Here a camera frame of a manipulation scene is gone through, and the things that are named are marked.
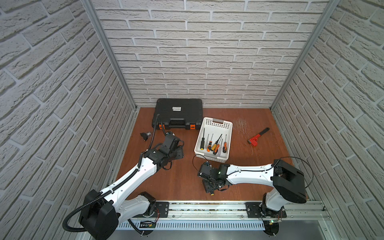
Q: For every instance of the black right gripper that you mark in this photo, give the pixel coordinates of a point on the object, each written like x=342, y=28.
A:
x=206, y=186

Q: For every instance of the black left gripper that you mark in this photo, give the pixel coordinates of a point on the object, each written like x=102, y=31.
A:
x=181, y=152

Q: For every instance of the clear handle screwdriver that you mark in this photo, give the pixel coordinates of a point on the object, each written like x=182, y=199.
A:
x=207, y=142

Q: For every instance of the orange black handle screwdriver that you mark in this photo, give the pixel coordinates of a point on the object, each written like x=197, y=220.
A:
x=209, y=147

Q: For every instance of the black yellow handle screwdriver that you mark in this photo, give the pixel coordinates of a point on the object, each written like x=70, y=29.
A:
x=214, y=146

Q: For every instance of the orange grey handle screwdriver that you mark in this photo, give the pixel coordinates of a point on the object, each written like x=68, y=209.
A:
x=216, y=150

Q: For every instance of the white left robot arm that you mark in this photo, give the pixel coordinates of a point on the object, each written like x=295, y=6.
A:
x=103, y=211

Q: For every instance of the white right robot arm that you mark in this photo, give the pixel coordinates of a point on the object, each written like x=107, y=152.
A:
x=288, y=183

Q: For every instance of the white perforated plastic bin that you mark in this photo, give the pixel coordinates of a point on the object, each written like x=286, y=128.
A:
x=214, y=127

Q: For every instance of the small black clear object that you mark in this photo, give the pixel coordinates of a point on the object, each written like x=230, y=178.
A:
x=146, y=135

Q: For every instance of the black plastic tool case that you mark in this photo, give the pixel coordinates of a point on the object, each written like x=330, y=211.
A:
x=178, y=114

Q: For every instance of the red pipe wrench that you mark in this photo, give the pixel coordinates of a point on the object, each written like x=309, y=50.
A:
x=254, y=140

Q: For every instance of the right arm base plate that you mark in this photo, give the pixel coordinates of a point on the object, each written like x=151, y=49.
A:
x=259, y=210

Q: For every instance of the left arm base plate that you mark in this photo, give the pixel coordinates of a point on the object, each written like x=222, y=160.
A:
x=157, y=210

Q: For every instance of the aluminium mounting rail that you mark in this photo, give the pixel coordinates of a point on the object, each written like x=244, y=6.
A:
x=236, y=210

